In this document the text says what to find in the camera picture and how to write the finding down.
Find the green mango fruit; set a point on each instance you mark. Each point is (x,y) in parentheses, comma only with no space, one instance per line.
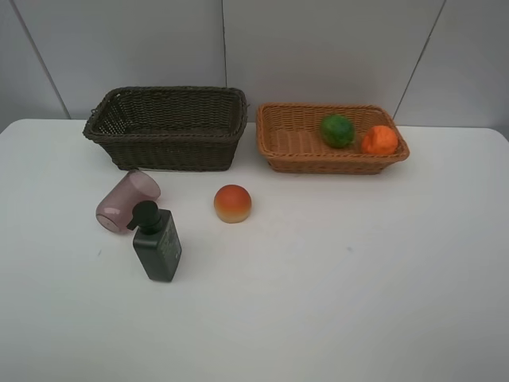
(337,131)

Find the dark brown wicker basket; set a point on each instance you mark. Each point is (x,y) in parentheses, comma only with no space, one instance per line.
(180,128)

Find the orange tangerine fruit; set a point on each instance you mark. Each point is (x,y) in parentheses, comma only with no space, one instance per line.
(379,140)

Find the red yellow peach fruit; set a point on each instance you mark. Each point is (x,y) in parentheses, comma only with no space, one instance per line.
(232,204)

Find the light orange wicker basket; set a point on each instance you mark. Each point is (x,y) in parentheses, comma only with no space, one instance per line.
(289,138)

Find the dark green pump bottle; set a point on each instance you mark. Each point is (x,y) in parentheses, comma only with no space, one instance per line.
(155,241)

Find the translucent purple plastic cup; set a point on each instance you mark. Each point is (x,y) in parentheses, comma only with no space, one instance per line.
(114,212)

